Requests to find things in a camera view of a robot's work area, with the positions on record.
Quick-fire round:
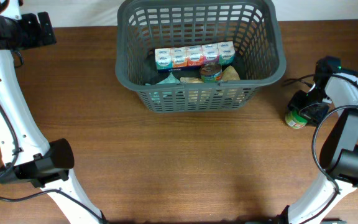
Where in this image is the beige crinkled snack bag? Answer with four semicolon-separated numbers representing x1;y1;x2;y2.
180;65;240;104

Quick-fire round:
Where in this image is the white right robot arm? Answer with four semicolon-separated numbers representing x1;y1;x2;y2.
274;65;358;223

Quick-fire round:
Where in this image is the silver tin can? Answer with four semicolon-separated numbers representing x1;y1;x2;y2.
200;62;223;83

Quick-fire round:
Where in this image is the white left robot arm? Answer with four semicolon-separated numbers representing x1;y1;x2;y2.
0;1;106;223

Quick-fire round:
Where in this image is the grey plastic slotted basket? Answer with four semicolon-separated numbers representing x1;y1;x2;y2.
115;0;286;113

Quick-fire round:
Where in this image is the green lid glass jar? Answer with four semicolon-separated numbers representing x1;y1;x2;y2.
285;110;308;129

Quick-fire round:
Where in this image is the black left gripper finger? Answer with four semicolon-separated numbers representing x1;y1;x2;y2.
19;13;43;49
38;12;57;46

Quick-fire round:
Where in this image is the Kleenex tissue multipack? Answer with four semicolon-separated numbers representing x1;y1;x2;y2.
154;41;236;72

